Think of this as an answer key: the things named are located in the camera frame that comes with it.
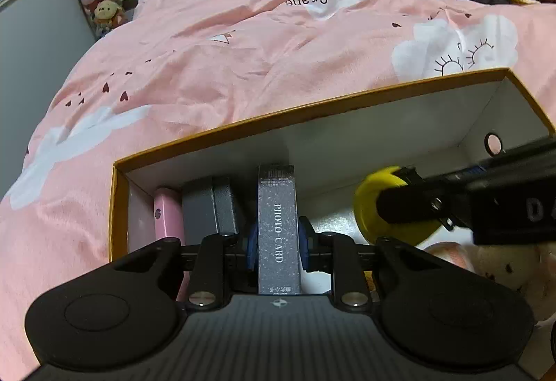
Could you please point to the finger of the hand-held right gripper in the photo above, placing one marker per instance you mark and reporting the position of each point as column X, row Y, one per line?
column 412, row 175
column 417, row 200

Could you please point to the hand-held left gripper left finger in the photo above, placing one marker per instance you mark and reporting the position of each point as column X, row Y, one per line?
column 251, row 250

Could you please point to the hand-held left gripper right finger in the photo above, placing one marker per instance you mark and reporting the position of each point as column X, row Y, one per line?
column 305, row 250

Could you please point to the grey speckled card box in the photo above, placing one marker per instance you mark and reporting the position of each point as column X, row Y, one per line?
column 278, row 224

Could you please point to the yellow round plush toy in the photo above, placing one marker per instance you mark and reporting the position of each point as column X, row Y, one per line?
column 367, row 207

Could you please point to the dark grey box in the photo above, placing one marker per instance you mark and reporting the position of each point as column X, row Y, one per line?
column 197, row 211
column 226, row 203

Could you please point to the orange-edged white cardboard box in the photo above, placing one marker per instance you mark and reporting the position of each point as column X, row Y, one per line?
column 347, row 133

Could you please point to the pink case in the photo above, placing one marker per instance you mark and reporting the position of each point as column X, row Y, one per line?
column 167, row 216

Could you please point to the cream pink plush toy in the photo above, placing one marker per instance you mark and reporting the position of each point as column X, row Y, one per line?
column 499, row 268

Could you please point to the pink printed blanket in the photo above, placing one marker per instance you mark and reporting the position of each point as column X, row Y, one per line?
column 217, row 59

